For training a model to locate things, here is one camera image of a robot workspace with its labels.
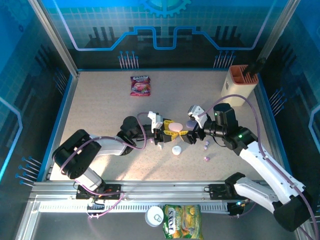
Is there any white slotted cable duct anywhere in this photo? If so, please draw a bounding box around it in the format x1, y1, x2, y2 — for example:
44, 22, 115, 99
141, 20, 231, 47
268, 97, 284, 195
38, 202, 230, 214

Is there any black utensil handle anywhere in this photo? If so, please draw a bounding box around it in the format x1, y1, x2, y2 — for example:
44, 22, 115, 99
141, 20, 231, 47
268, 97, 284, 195
242, 57, 267, 76

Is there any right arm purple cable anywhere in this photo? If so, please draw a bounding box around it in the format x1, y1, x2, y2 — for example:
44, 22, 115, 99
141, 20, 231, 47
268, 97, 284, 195
198, 94, 316, 240

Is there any aluminium mounting rail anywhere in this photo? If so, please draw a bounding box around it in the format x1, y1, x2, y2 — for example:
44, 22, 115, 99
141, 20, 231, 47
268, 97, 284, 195
31, 180, 298, 201

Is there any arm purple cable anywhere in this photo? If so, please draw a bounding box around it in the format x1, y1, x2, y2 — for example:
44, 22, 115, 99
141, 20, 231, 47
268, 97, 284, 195
198, 94, 316, 240
59, 111, 151, 220

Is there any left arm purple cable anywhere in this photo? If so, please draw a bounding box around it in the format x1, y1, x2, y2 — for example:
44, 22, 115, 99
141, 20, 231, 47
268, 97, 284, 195
59, 111, 151, 220

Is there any white round tin can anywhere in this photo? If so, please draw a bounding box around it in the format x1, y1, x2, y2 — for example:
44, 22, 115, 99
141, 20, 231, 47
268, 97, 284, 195
144, 205, 165, 228

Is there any green Fox's candy bag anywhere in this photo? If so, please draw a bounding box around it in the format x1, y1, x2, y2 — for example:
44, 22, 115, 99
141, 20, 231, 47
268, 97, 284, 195
162, 204, 204, 240

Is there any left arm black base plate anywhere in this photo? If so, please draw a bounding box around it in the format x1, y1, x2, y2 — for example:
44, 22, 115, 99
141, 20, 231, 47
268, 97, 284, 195
75, 183, 123, 201

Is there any pink earbud charging case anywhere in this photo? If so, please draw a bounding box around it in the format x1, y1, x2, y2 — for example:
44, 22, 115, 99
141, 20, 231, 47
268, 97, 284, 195
167, 122, 184, 133

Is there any beige utensil holder orange rim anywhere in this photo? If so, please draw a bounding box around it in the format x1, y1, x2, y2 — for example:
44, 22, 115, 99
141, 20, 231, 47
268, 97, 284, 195
220, 64, 260, 107

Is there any red Fox's candy bag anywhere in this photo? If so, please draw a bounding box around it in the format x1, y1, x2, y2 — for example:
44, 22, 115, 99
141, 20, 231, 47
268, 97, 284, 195
129, 75, 152, 97

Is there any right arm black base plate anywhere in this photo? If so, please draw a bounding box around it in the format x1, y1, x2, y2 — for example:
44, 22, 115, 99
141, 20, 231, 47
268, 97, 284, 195
208, 183, 229, 200

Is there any aluminium frame post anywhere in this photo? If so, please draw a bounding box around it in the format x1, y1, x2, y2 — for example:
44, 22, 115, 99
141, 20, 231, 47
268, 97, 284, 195
257, 0, 301, 73
27, 0, 80, 78

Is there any aluminium table side rail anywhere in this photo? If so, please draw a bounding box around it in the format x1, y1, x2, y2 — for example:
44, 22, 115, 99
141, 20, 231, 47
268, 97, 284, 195
37, 71, 81, 182
252, 73, 293, 176

